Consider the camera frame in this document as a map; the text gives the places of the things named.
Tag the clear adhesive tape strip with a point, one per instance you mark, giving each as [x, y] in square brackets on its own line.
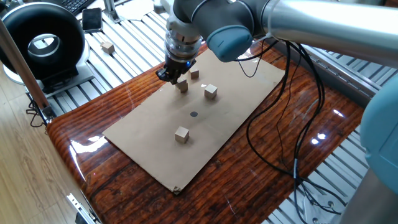
[178, 190]

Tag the black smartphone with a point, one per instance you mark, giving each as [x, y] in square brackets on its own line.
[92, 20]

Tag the metal drawer rail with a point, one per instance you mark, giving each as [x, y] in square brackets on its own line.
[81, 208]

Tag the brown cardboard sheet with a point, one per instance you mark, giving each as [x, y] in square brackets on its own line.
[155, 149]

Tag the light wooden cube block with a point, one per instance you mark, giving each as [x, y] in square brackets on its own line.
[183, 87]
[108, 48]
[182, 135]
[210, 92]
[194, 74]

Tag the white crumpled sheet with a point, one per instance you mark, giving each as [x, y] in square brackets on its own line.
[136, 9]

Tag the black computer keyboard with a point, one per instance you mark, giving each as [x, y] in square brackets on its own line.
[74, 4]

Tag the small aluminium bracket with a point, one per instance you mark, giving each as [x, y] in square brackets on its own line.
[110, 12]

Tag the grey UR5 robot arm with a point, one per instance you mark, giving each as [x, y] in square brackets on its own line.
[230, 18]

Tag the glossy brown wooden board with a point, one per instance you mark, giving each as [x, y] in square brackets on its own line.
[124, 193]

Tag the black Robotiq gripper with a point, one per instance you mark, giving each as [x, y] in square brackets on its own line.
[178, 65]

